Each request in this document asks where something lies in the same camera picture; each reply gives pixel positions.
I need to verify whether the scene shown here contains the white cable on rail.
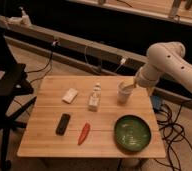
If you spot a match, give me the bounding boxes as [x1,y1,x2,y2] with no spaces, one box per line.
[83,43,127,76]

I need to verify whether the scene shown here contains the black cable with white plug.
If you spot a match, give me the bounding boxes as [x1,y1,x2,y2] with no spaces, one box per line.
[24,39,61,84]

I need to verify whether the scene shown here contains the blue power box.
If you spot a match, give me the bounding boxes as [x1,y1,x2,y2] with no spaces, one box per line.
[150,96,162,111]

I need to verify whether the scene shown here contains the white cup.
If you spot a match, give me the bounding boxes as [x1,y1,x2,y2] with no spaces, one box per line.
[118,82,135,103]

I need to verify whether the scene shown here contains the red chili pepper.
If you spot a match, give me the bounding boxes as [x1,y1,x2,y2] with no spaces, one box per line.
[78,123,90,145]

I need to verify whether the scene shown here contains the white spray bottle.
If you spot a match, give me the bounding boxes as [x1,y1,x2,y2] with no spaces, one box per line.
[7,6,33,28]

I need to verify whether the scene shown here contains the white sponge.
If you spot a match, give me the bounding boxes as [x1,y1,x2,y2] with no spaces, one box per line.
[62,88,78,104]

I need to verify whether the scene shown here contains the wooden table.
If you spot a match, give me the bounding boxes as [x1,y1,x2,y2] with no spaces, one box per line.
[17,76,166,158]

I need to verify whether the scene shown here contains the black floor cables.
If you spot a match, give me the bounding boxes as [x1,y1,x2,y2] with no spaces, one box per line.
[154,99,192,171]

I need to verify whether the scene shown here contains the black eraser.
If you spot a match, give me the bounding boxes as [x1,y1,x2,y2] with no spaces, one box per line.
[56,114,70,135]

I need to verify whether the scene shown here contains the small clear bottle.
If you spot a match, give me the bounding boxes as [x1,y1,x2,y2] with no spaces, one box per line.
[88,83,101,112]

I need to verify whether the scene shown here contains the black office chair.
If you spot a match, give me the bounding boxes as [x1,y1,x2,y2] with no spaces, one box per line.
[0,28,36,171]

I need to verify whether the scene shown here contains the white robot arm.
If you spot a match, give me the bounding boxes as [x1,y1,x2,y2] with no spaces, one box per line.
[135,42,192,93]

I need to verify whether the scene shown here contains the green bowl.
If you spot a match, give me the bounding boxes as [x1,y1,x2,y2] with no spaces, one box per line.
[114,115,151,152]

